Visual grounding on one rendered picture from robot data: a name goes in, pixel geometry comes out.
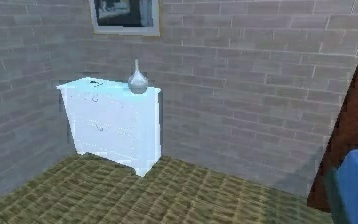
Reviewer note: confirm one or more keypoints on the grey glass vase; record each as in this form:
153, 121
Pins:
137, 83

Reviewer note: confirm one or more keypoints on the white chest of drawers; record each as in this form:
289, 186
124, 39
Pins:
117, 126

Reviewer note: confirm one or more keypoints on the small black object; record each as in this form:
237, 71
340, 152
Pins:
95, 82

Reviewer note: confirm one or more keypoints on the brown wooden bed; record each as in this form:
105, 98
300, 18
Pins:
348, 133

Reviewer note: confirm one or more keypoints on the blue pillow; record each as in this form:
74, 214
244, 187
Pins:
355, 186

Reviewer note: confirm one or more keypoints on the grey framed wall picture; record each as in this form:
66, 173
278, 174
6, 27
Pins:
125, 15

